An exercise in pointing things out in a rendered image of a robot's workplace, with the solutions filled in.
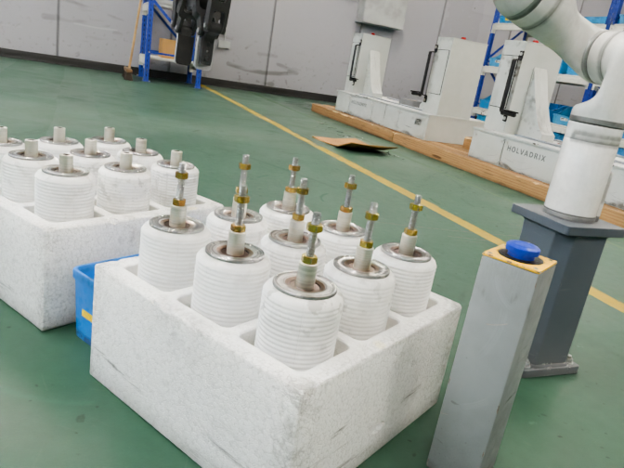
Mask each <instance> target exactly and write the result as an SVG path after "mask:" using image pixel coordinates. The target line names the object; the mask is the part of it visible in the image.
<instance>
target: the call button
mask: <svg viewBox="0 0 624 468"><path fill-rule="evenodd" d="M505 248H506V249H507V250H508V252H507V254H508V255H510V256H512V257H514V258H517V259H520V260H525V261H534V260H535V257H539V256H540V248H539V247H538V246H536V245H534V244H532V243H529V242H525V241H521V240H508V241H507V242H506V246H505Z"/></svg>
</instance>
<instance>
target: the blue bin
mask: <svg viewBox="0 0 624 468"><path fill-rule="evenodd" d="M134 256H139V253H138V254H133V255H128V256H124V257H119V258H113V259H109V260H104V261H99V262H95V263H89V264H84V265H79V266H76V267H74V268H73V270H72V276H73V278H74V279H75V306H76V335H77V336H78V337H79V338H81V339H82V340H83V341H85V342H86V343H87V344H89V345H90V346H91V339H92V319H93V301H94V282H95V265H96V264H100V263H105V262H109V261H119V260H120V259H125V258H129V257H134Z"/></svg>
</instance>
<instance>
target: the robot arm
mask: <svg viewBox="0 0 624 468"><path fill-rule="evenodd" d="M493 3H494V5H495V7H496V8H497V10H498V11H499V12H500V13H501V14H502V16H503V17H505V18H506V19H507V20H509V21H510V22H512V23H513V24H514V25H516V26H517V27H519V28H520V29H521V30H523V31H525V32H526V33H528V34H530V35H531V36H532V37H534V38H535V39H537V40H538V41H539V42H541V43H542V44H544V45H545V46H547V47H549V48H550V49H551V50H552V51H553V52H555V53H556V54H557V55H558V56H559V57H560V58H561V59H562V60H563V61H564V62H565V63H566V64H567V65H568V66H569V67H570V68H571V69H572V70H573V71H574V72H575V73H576V74H577V75H578V76H579V77H581V78H582V79H583V80H585V81H586V82H588V83H591V84H595V85H600V86H601V87H600V89H599V91H598V93H597V94H596V96H594V97H593V98H591V99H590V100H588V101H585V102H582V103H579V104H577V105H575V106H574V107H573V109H572V111H571V114H570V117H569V121H568V124H567V127H566V130H565V136H564V139H563V142H562V146H561V148H560V152H559V155H558V158H557V162H556V165H555V168H554V171H553V174H552V180H551V183H550V186H549V189H548V192H547V196H546V199H545V203H544V205H543V208H542V211H543V212H544V213H546V214H548V215H552V216H555V217H558V218H562V219H564V220H568V221H573V222H578V223H584V224H592V223H594V222H598V220H599V217H600V214H601V212H602V209H603V206H604V203H605V198H606V195H607V192H608V190H609V187H610V184H611V181H612V178H613V172H611V170H612V167H613V163H614V160H615V158H616V155H617V152H618V147H619V144H620V141H621V138H622V136H623V132H624V130H623V129H624V31H608V30H604V29H601V28H599V27H597V26H595V25H594V24H592V23H591V22H589V21H588V20H587V19H585V18H584V17H582V16H581V15H580V13H579V12H578V8H577V1H576V0H493ZM230 5H231V0H222V1H221V0H173V9H172V20H171V26H172V27H174V28H175V32H176V33H178V35H177V36H176V43H175V58H174V62H175V63H176V64H181V65H186V66H189V65H190V64H191V60H192V52H193V45H194V37H191V36H194V35H195V32H196V30H197V34H198V35H199V36H200V37H197V38H196V45H195V52H194V60H193V67H194V68H195V69H198V70H203V71H209V70H211V68H212V62H213V55H214V48H215V39H218V36H219V34H223V35H224V34H225V32H226V28H227V24H228V15H229V10H230ZM184 19H186V20H184ZM191 20H192V21H191ZM218 21H220V23H219V22H218Z"/></svg>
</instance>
